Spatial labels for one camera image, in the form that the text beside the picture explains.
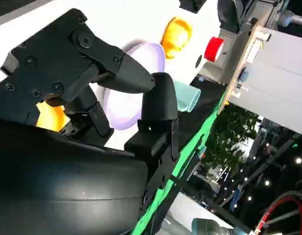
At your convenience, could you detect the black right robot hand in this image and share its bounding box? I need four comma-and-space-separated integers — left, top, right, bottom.
0, 8, 179, 235

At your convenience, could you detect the green cloth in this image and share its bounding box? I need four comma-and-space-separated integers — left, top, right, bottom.
132, 93, 227, 235

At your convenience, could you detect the green leafy plant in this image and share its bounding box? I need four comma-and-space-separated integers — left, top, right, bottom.
201, 102, 265, 177

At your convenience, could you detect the grey cabinet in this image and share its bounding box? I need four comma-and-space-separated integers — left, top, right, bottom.
228, 26, 302, 136

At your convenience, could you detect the black machine housing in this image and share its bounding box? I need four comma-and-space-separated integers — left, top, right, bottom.
216, 0, 255, 34

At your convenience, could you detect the wooden board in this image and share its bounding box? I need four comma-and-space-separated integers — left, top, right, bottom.
224, 11, 273, 106

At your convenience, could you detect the pale green mug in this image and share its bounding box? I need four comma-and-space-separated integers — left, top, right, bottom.
174, 80, 201, 114

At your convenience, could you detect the red and black hoop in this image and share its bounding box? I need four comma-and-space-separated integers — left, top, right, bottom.
254, 190, 302, 235

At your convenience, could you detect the red round knob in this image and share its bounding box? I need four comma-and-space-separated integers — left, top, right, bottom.
203, 36, 226, 62

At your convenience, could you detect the lilac plate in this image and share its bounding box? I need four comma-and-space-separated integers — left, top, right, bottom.
101, 39, 166, 131

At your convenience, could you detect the black cloth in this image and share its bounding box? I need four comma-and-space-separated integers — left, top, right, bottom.
163, 75, 227, 177

